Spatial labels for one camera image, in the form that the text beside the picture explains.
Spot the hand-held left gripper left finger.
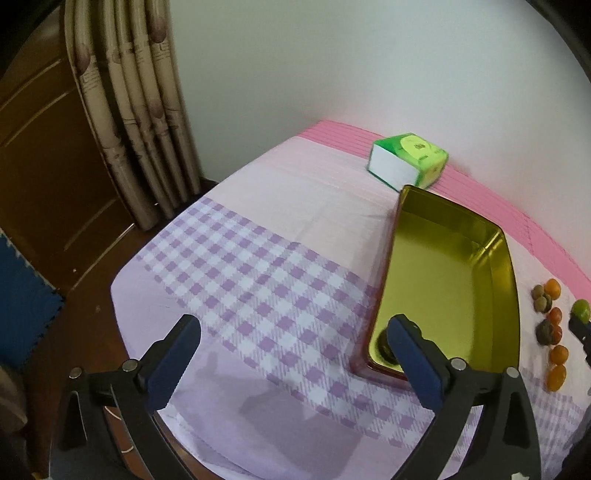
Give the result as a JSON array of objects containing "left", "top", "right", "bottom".
[{"left": 48, "top": 315, "right": 202, "bottom": 480}]

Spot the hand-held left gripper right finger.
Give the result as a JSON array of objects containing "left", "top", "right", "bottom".
[{"left": 387, "top": 315, "right": 542, "bottom": 480}]

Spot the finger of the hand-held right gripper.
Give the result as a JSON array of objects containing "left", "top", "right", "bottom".
[{"left": 569, "top": 316, "right": 591, "bottom": 370}]

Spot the smooth orange round fruit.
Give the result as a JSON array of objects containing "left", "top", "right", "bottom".
[{"left": 546, "top": 364, "right": 568, "bottom": 392}]

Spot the gold metal tin tray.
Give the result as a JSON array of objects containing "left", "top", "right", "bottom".
[{"left": 351, "top": 185, "right": 522, "bottom": 386}]

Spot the purple checked pink tablecloth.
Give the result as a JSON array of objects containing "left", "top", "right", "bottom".
[{"left": 111, "top": 119, "right": 591, "bottom": 480}]

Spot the blue foam floor mat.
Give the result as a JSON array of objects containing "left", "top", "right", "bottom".
[{"left": 0, "top": 228, "right": 65, "bottom": 372}]

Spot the green tissue pack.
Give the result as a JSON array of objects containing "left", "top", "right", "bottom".
[{"left": 368, "top": 132, "right": 450, "bottom": 191}]

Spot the brown wooden door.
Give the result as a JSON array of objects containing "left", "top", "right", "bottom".
[{"left": 0, "top": 9, "right": 153, "bottom": 296}]

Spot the beige patterned curtain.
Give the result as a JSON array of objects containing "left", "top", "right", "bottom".
[{"left": 65, "top": 0, "right": 202, "bottom": 232}]

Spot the white cable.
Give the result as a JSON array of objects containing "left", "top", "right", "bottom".
[{"left": 104, "top": 406, "right": 134, "bottom": 455}]

